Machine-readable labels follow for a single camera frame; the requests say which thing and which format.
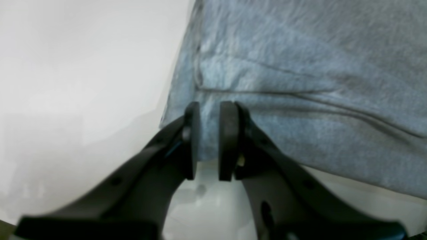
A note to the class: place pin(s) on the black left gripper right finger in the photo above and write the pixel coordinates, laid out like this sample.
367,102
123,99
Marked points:
286,201

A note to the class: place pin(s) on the grey T-shirt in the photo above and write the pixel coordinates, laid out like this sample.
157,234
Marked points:
338,85

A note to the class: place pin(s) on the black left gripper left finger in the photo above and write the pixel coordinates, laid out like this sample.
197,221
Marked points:
131,203

